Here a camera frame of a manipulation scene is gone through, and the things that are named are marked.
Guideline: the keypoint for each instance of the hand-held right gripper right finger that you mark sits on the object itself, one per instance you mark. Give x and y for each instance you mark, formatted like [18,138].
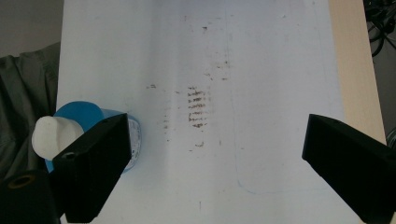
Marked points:
[351,161]

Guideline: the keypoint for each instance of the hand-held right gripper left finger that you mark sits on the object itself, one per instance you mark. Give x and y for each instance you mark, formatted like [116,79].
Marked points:
[93,168]

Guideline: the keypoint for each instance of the blue bottle with white cap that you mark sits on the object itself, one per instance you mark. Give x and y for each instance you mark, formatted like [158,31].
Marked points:
[79,115]

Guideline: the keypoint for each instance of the white sheet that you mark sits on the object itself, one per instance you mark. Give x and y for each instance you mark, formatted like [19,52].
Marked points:
[218,102]

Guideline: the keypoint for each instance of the grey-green cloth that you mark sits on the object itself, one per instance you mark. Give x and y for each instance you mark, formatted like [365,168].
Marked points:
[26,105]

